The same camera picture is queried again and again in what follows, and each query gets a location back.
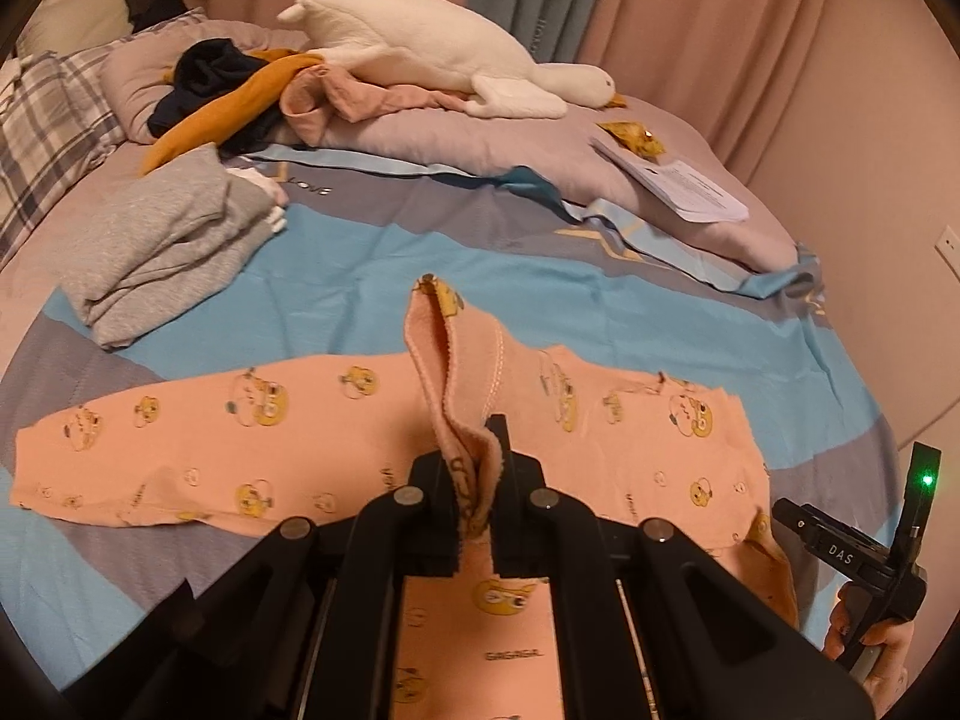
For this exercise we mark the white and dark pillow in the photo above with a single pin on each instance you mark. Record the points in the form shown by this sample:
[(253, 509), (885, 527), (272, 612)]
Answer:
[(90, 7)]

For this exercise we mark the pink printed baby pants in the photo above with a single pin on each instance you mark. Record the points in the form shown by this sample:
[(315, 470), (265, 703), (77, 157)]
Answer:
[(315, 435)]

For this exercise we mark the yellow snack wrapper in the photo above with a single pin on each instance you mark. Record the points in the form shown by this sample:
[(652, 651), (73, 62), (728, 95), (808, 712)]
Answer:
[(634, 136)]

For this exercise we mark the plaid pillow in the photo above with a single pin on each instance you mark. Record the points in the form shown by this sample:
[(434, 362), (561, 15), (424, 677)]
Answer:
[(52, 120)]

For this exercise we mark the crumpled dusty pink garment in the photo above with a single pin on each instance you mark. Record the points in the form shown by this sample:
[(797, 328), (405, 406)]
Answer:
[(337, 94)]

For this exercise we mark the small white folded cloth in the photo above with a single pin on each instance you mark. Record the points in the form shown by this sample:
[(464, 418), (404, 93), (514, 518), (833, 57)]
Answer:
[(268, 195)]

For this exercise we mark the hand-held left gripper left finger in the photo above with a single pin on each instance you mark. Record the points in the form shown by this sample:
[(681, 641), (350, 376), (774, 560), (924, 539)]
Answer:
[(431, 499)]

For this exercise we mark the pink curtain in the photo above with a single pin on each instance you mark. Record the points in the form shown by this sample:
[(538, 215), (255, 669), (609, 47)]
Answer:
[(750, 30)]

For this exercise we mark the person's right hand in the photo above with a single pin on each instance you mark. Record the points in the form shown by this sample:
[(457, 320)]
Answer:
[(889, 652)]

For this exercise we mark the folded grey clothes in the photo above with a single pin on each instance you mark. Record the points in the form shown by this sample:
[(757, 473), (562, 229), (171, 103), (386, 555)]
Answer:
[(165, 240)]

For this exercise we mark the mustard yellow garment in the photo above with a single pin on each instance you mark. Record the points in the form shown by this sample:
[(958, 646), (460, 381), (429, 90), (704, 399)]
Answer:
[(217, 116)]

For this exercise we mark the white goose plush toy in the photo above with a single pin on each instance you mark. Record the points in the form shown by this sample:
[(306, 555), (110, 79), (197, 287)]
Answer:
[(420, 37)]

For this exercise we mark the white paper sheets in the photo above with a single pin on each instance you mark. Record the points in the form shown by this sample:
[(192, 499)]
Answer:
[(675, 184)]

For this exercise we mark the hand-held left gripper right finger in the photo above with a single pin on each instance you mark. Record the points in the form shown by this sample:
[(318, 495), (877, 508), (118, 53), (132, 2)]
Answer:
[(525, 495)]

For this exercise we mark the white wall socket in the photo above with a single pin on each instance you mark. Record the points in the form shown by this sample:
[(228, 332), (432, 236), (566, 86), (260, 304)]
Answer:
[(951, 251)]

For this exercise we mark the lilac quilt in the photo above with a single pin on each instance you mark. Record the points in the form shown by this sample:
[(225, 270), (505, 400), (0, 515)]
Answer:
[(525, 150)]

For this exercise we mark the dark navy garment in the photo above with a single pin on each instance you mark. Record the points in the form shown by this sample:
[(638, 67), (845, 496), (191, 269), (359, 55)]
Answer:
[(206, 71)]

